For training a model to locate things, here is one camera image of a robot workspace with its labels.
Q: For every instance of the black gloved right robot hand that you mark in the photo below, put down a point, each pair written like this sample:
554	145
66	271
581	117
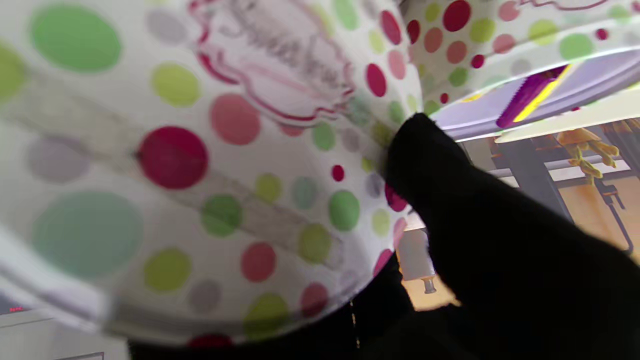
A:
500	260

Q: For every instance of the purple gold cookie packet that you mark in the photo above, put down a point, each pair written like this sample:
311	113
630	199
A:
530	95

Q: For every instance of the round polka dot cookie box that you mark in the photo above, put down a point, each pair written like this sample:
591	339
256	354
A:
500	40

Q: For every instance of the round polka dot box lid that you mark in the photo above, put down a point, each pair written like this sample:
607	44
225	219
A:
200	165

